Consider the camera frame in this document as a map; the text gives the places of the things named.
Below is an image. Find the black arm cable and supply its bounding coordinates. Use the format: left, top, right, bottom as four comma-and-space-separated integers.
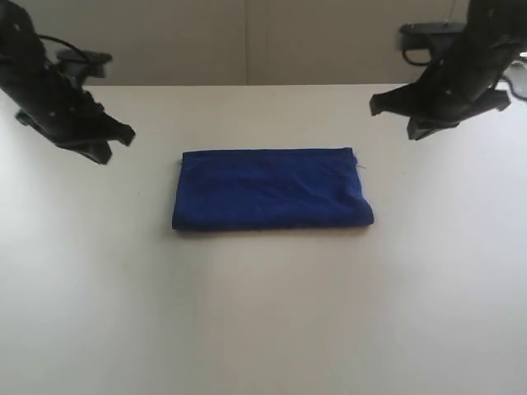
39, 35, 86, 57
500, 61, 527, 102

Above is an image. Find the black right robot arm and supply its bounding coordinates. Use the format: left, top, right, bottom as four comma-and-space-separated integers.
370, 1, 526, 141

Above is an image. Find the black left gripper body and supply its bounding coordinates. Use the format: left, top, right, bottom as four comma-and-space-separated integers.
15, 67, 111, 151

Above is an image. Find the blue towel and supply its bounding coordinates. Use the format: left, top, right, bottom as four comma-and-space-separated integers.
172, 147, 375, 232

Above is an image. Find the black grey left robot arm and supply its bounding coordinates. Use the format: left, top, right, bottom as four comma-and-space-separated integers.
1, 1, 136, 165

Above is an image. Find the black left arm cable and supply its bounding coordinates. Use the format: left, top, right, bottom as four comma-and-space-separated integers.
39, 35, 86, 57

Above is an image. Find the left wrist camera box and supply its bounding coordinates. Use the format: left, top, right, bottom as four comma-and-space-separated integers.
56, 49, 113, 80

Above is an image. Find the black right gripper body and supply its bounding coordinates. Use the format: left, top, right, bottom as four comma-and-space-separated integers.
408, 40, 513, 128

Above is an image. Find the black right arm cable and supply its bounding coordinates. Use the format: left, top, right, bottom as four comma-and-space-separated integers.
500, 61, 527, 102

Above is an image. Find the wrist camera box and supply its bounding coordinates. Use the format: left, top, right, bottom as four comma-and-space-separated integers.
396, 21, 465, 52
56, 49, 113, 80

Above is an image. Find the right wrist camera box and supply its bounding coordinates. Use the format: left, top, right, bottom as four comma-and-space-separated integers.
396, 21, 465, 52

